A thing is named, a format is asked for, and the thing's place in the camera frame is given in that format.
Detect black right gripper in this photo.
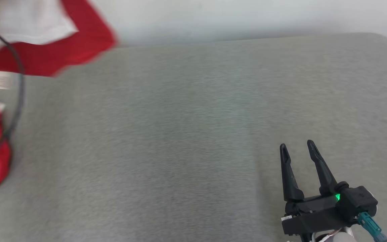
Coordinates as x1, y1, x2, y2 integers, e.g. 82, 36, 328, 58
280, 140, 352, 236

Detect grey fabric sofa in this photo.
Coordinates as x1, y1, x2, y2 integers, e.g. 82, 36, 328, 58
0, 32, 387, 242

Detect red Bulls basketball jersey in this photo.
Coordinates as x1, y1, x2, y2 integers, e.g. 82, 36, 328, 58
0, 0, 118, 77

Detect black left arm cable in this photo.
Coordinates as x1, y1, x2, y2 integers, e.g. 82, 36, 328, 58
0, 21, 25, 159

